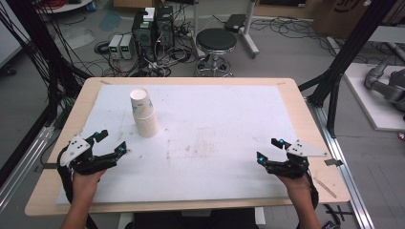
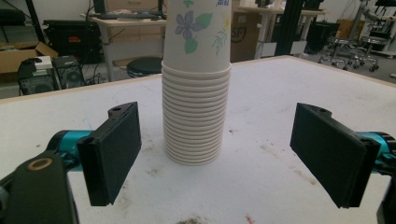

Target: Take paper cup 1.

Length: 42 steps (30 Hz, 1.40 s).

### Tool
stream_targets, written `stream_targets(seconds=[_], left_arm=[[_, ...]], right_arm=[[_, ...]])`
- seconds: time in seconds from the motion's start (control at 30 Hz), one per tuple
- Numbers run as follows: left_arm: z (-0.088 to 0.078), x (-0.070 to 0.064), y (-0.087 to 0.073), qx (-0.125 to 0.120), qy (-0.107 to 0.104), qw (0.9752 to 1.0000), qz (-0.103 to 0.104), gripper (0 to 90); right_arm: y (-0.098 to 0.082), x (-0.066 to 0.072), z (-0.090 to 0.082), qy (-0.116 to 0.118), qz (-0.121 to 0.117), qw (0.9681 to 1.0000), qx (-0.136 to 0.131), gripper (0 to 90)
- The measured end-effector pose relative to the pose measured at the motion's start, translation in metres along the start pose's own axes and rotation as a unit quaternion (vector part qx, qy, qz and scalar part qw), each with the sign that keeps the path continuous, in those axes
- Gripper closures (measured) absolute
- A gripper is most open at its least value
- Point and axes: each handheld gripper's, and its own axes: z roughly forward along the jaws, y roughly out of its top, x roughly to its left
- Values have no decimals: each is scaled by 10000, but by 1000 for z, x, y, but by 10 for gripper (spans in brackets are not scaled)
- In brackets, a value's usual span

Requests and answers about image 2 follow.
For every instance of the large brown cardboard box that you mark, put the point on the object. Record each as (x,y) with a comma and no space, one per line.
(244,34)

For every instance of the black computer tower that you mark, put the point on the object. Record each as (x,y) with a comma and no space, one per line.
(70,73)
(35,81)

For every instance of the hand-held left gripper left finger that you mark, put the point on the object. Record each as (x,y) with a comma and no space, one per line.
(109,155)

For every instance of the light wooden desk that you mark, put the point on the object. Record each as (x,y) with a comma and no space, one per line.
(134,23)

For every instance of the small white box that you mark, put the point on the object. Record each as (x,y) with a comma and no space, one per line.
(43,62)

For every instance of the black equipment case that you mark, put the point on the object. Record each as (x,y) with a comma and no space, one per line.
(71,37)

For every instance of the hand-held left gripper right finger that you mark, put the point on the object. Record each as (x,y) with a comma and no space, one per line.
(327,155)

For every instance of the stack of white paper cups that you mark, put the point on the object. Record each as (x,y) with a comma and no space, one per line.
(196,109)

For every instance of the white desk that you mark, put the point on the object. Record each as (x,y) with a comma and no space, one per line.
(264,34)

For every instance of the black round stool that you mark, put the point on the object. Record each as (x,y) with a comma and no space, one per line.
(144,66)

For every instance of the black keyboard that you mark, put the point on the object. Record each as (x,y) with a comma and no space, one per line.
(127,15)

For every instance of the black metal frame post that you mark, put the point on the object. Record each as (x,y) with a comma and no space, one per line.
(289,28)
(35,21)

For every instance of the open cardboard box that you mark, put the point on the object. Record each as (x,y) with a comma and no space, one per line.
(15,59)

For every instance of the chrome wheeled stool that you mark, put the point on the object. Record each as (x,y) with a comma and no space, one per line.
(337,45)
(369,42)

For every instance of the white table mat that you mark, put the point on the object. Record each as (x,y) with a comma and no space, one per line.
(264,140)

